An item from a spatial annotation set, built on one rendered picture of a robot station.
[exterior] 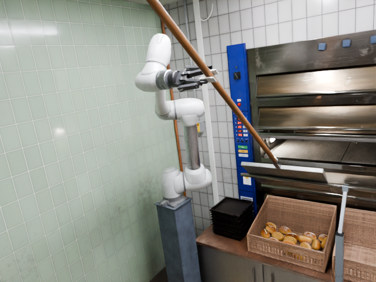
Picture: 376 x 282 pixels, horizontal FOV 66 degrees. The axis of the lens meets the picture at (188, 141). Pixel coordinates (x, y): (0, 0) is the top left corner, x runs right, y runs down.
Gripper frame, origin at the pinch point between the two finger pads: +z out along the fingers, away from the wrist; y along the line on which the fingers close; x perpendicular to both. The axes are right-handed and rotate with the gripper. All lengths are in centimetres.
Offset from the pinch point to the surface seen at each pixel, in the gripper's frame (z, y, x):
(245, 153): -43, -22, -138
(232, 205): -50, 23, -151
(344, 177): 34, -15, -152
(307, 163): 7, -21, -144
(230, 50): -52, -89, -80
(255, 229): -24, 39, -149
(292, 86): -3, -66, -104
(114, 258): -119, 94, -107
